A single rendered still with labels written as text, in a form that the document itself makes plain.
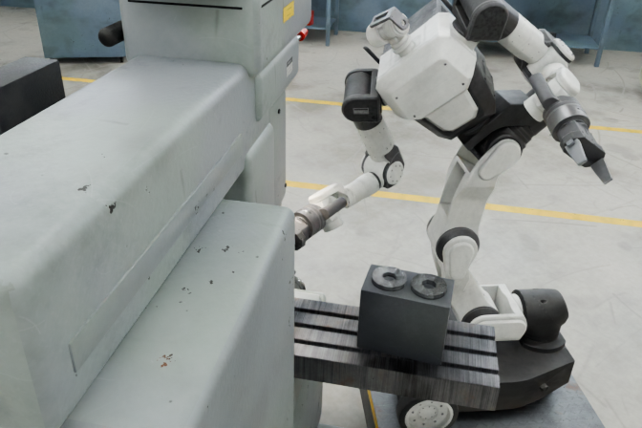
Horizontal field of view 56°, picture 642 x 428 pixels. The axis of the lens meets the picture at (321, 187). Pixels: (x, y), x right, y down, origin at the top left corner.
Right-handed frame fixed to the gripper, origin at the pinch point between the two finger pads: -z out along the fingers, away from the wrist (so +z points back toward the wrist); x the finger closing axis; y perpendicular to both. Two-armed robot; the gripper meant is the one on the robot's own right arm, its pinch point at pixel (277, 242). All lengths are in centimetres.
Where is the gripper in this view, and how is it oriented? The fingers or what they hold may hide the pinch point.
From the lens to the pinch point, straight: 169.5
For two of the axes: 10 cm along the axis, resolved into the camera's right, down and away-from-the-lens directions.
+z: 5.9, -3.7, 7.2
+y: -0.3, 8.8, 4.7
